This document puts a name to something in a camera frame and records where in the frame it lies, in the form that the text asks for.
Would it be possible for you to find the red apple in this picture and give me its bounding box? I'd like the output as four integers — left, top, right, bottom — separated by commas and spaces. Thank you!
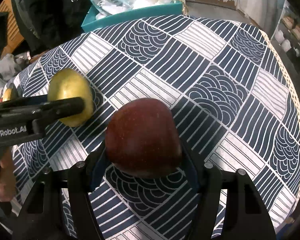
105, 97, 183, 179

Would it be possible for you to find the person's left hand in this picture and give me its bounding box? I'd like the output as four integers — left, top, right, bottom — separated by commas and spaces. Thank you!
0, 148, 18, 202

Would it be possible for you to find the wooden louvered cabinet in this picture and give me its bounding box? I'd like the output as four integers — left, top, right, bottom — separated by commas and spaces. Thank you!
0, 0, 24, 55

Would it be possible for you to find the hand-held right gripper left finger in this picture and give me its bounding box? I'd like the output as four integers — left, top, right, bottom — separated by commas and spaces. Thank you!
13, 145, 110, 240

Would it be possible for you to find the teal plastic crate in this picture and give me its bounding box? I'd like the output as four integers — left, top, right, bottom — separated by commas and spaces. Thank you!
81, 0, 184, 33

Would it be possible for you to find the navy white patterned tablecloth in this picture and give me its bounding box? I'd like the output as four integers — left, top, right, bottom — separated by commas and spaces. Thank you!
5, 14, 300, 240

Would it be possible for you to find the yellow apple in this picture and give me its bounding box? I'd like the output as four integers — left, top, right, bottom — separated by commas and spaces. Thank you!
2, 88, 19, 103
48, 68, 94, 128

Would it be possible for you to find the row of shoes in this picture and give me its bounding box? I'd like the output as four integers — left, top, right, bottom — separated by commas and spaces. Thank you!
275, 12, 300, 53

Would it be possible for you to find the black hanging coat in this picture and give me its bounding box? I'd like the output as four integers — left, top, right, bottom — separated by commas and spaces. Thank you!
10, 0, 93, 55

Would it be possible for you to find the metal shoe rack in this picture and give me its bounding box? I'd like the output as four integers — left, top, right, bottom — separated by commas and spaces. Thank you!
271, 0, 300, 73

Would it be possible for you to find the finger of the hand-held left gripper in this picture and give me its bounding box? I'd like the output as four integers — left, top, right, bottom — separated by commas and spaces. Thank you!
0, 96, 85, 122

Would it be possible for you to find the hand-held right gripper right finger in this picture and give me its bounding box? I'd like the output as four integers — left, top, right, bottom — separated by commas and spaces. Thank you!
181, 142, 276, 240

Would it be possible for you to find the grey clothing pile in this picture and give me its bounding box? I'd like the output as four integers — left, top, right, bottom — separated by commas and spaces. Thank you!
0, 54, 29, 77

